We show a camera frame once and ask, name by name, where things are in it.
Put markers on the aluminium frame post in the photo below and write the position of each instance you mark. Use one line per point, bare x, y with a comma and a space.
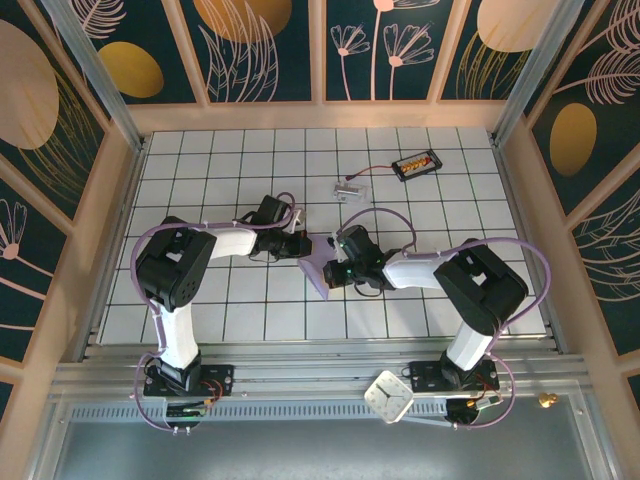
532, 75
98, 75

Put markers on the small brass knob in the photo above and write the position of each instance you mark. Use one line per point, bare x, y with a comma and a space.
546, 400

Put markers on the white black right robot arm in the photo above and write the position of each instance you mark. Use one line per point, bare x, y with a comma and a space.
480, 290

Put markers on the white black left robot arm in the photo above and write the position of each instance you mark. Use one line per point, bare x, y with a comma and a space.
175, 270

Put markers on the clear plastic box with metal part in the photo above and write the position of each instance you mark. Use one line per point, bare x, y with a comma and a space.
350, 192

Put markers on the lilac square paper sheet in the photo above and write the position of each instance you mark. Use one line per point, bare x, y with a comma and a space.
315, 272

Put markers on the aluminium side rail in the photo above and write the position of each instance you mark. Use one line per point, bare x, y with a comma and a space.
515, 200
127, 200

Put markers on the aluminium table edge rail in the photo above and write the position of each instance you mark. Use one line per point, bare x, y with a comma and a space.
310, 370

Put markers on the black board with orange connectors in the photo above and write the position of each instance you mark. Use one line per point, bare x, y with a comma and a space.
417, 165

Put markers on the white square analog clock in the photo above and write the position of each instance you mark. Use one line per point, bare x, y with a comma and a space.
388, 396

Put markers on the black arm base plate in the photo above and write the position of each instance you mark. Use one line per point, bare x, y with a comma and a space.
222, 375
425, 372

